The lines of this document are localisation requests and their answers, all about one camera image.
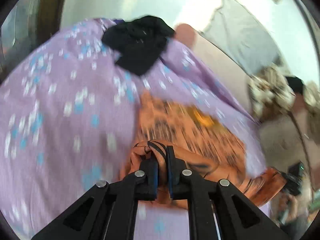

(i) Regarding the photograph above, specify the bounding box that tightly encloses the person's right hand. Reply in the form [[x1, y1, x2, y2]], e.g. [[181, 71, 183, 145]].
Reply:
[[276, 192, 299, 227]]

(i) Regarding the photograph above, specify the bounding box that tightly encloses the wooden door with glass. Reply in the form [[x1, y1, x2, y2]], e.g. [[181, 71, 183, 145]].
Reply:
[[0, 0, 72, 80]]

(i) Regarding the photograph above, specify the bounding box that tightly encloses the purple floral bedsheet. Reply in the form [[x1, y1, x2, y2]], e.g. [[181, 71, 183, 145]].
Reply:
[[0, 17, 272, 240]]

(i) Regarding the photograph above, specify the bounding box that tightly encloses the orange black floral garment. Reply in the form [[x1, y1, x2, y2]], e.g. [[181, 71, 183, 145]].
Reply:
[[119, 92, 288, 210]]

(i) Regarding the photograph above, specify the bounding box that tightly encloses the black crumpled garment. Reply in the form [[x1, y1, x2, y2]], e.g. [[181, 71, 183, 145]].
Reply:
[[101, 15, 176, 76]]

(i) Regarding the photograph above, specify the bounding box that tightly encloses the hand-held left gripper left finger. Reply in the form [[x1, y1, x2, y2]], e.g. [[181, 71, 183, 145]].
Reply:
[[32, 159, 159, 240]]

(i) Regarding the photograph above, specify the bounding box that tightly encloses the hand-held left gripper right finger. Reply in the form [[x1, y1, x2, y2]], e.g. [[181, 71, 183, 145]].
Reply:
[[166, 145, 289, 240]]

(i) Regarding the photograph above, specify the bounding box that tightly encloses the grey hanging cloth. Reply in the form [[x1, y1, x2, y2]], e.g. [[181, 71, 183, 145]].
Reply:
[[200, 0, 282, 77]]

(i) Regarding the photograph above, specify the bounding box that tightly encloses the beige mattress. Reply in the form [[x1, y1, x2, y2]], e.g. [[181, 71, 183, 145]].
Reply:
[[174, 23, 258, 115]]

